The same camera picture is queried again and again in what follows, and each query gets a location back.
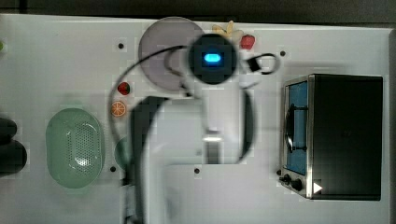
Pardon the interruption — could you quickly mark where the green cup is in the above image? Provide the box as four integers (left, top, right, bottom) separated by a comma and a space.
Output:
114, 137, 131, 170

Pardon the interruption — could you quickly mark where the green oval strainer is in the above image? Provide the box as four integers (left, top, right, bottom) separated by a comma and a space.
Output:
46, 108, 106, 189

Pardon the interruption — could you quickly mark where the large red toy strawberry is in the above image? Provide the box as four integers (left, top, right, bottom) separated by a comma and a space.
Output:
240, 35, 256, 50

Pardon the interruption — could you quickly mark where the small toy strawberry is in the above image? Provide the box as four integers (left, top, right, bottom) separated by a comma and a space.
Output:
118, 82, 131, 95

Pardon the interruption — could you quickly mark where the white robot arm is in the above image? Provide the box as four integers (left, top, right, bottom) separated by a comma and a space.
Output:
125, 34, 255, 224

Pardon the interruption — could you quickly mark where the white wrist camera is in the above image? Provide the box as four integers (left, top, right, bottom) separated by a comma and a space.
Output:
239, 53, 280, 89

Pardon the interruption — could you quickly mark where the toy orange slice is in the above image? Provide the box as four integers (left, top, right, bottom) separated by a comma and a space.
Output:
110, 101, 127, 118

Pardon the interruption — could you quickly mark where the black toaster oven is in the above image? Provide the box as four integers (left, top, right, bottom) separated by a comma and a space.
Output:
277, 74, 383, 201

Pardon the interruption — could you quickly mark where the round grey plate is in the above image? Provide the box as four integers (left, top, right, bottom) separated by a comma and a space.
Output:
138, 17, 204, 92

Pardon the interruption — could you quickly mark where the peeled toy banana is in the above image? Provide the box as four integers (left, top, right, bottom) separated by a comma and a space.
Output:
212, 21, 244, 40

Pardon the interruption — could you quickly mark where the black cylinder stand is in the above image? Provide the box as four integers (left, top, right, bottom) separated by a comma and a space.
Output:
0, 118, 27, 177

